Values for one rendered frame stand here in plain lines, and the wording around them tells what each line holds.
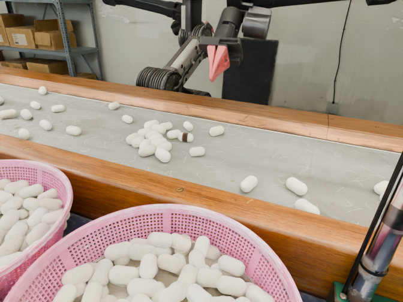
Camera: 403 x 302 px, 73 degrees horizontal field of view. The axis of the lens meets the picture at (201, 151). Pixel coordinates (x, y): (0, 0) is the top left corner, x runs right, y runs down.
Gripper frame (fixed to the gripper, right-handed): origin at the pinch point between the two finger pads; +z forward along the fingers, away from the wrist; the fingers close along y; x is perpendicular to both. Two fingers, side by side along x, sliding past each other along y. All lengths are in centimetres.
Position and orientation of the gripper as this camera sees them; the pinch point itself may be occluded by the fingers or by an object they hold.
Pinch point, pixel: (211, 77)
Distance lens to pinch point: 67.0
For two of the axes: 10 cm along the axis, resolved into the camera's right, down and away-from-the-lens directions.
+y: 9.3, 1.8, -3.1
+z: -2.8, 9.0, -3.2
